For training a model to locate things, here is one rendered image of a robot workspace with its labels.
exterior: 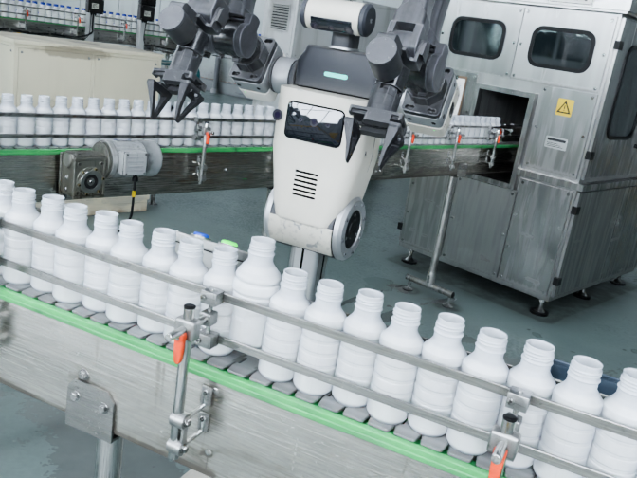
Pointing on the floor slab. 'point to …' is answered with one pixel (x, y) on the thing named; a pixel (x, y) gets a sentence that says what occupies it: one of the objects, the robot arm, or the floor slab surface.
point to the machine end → (541, 147)
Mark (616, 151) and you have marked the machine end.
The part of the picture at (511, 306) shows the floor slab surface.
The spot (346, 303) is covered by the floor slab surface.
